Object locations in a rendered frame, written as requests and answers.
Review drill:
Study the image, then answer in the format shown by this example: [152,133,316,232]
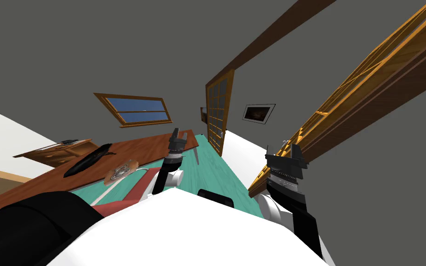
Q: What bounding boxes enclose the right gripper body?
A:
[264,153,309,187]

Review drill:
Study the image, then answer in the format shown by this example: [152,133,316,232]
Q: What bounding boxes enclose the brown round patterned object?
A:
[103,159,140,186]

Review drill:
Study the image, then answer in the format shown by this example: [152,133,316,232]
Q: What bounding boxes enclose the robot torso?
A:
[46,187,337,266]

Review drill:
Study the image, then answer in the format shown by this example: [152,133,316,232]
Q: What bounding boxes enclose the teal rug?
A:
[68,133,265,219]

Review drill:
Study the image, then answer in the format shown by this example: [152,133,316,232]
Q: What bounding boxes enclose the dark picture in white frame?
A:
[242,103,276,125]

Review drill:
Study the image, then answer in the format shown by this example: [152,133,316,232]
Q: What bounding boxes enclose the wooden dresser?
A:
[12,138,99,168]

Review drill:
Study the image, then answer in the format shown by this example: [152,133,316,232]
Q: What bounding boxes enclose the large wooden lattice door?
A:
[248,0,426,199]

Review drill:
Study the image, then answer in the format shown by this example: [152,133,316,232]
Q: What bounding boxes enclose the long brown wooden table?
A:
[0,129,201,221]

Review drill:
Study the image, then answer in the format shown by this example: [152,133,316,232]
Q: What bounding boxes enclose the black elongated object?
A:
[63,143,117,178]

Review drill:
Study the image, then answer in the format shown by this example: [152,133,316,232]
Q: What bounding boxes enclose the red seat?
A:
[90,167,162,218]

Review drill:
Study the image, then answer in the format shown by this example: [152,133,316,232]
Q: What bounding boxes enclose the wooden door with glass panes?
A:
[205,68,236,157]

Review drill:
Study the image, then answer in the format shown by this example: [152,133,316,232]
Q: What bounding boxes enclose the wooden framed window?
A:
[93,92,173,128]

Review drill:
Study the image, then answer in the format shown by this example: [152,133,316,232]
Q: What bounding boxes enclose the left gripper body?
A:
[166,137,188,159]

